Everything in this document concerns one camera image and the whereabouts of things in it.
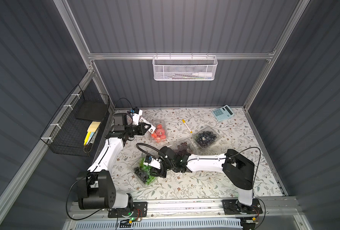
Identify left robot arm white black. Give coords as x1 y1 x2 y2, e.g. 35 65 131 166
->
77 108 155 210

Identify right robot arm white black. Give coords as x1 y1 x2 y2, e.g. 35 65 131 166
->
159 147 255 207

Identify clear box red green grapes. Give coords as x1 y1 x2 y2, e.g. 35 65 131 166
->
168 139 197 155

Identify clear box red peaches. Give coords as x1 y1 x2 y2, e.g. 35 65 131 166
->
150 120 167 143

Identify yellow sticky notes pad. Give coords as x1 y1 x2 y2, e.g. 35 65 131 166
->
84 121 101 146

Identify black notebook in basket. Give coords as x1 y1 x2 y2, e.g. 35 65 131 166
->
75 101 108 122

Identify clear box green black grapes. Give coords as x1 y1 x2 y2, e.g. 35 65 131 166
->
131 157 158 187

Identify clear box blueberries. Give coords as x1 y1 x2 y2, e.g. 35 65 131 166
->
192 126 219 149

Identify yellow capped white marker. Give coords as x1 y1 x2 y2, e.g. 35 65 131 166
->
182 119 193 134

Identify light blue calculator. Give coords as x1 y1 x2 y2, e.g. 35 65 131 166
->
212 105 235 122

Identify white marker in basket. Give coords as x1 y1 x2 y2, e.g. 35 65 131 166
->
187 72 213 79

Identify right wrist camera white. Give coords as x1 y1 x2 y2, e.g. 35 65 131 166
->
143 156 162 169

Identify black wire wall basket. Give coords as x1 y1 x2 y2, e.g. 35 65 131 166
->
40 86 111 157

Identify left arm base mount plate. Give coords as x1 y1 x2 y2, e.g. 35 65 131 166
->
108 202 148 218

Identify aluminium front rail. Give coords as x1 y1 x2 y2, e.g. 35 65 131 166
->
69 198 300 220

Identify white wire mesh basket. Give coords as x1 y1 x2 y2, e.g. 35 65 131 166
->
152 55 218 81

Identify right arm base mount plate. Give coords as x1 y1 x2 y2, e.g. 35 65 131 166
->
222 198 264 216

